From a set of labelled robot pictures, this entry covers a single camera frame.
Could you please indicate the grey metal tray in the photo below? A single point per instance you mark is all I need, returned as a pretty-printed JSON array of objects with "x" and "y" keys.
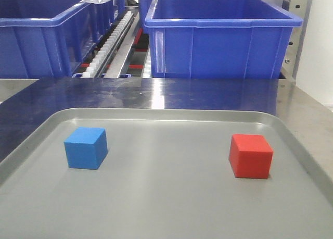
[{"x": 166, "y": 175}]

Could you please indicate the steel shelf upright post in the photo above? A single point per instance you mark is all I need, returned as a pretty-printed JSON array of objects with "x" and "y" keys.
[{"x": 307, "y": 8}]

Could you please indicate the blue plastic bin right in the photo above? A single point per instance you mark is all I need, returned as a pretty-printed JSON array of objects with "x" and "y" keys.
[{"x": 242, "y": 39}]

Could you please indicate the blue plastic bin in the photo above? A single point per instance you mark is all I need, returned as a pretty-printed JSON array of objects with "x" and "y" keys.
[
  {"x": 242, "y": 39},
  {"x": 51, "y": 38}
]

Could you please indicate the blue foam cube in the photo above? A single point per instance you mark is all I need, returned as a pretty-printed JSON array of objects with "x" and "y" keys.
[{"x": 86, "y": 148}]

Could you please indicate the red foam cube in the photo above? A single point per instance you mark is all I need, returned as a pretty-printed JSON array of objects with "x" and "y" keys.
[{"x": 250, "y": 156}]

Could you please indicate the blue plastic bin left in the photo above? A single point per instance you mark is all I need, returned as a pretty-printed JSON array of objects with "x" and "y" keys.
[{"x": 51, "y": 38}]

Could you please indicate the white roller track rail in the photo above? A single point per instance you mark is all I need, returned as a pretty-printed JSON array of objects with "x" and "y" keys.
[{"x": 103, "y": 57}]

